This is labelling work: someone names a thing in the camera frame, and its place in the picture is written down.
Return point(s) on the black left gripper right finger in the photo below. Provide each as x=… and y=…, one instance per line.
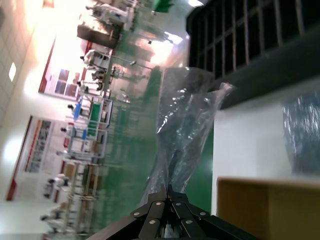
x=192, y=220

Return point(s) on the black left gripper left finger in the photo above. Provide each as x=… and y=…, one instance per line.
x=150, y=217

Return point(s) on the clear antistatic plastic bag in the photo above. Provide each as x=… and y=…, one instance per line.
x=185, y=120

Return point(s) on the brown cardboard box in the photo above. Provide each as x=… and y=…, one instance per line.
x=287, y=212

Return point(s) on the black slotted plastic container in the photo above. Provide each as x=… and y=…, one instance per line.
x=275, y=75

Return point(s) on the white pipe roller rack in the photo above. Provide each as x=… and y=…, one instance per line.
x=82, y=215
x=87, y=180

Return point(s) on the white humanoid robot black head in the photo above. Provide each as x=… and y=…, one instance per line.
x=93, y=57
x=68, y=132
x=86, y=86
x=58, y=182
x=72, y=108
x=65, y=155
x=53, y=216

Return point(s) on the white blue shelf rack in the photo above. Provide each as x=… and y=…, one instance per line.
x=97, y=130

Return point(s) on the shelf rack with blue bin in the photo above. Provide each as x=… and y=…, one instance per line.
x=110, y=112

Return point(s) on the green cloth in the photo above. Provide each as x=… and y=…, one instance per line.
x=95, y=113
x=162, y=5

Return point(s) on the blue plastic bin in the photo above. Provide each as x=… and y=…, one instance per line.
x=79, y=110

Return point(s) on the flat empty antistatic bag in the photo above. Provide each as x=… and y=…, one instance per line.
x=305, y=130

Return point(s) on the long white table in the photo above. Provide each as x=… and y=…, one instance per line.
x=122, y=60

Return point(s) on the dark server cabinet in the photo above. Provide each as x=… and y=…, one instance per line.
x=95, y=33

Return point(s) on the square ceiling light panel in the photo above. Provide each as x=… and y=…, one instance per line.
x=12, y=72

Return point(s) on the white robot workstation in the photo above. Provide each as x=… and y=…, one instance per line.
x=120, y=13

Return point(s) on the wall poster with photo strip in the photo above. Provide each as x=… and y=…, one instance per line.
x=37, y=155

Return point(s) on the wall poster with red photos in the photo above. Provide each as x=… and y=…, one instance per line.
x=62, y=80

